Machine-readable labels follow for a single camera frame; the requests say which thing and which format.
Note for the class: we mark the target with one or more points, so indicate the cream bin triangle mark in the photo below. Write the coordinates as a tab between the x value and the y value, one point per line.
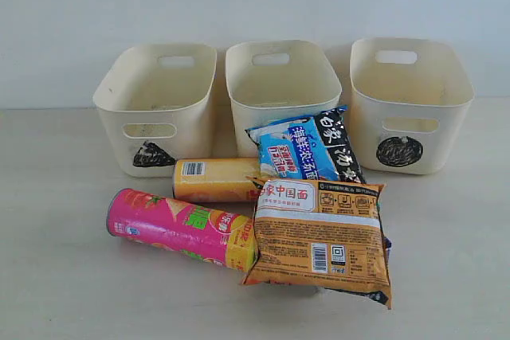
155	104

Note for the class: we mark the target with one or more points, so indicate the orange noodle packet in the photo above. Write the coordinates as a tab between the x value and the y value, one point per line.
321	233

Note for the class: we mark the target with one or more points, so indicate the yellow chips can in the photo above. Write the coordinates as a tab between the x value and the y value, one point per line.
217	180

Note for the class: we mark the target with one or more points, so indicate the blue noodle packet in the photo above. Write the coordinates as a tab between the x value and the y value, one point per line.
310	147

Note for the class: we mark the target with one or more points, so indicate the cream bin square mark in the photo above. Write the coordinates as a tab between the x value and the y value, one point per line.
271	80

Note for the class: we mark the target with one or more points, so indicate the cream bin circle mark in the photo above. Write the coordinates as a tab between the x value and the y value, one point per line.
409	99

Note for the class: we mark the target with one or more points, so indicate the pink chips can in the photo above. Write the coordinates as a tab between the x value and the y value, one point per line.
210	235

